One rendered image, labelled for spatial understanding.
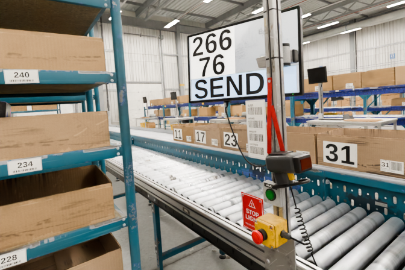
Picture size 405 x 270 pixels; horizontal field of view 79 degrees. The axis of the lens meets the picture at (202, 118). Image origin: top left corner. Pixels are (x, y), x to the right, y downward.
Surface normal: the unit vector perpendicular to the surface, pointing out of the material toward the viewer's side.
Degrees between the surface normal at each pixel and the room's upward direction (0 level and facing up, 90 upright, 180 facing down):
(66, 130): 90
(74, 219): 91
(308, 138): 90
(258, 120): 90
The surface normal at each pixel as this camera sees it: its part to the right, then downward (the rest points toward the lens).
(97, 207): 0.54, 0.01
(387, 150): -0.81, 0.09
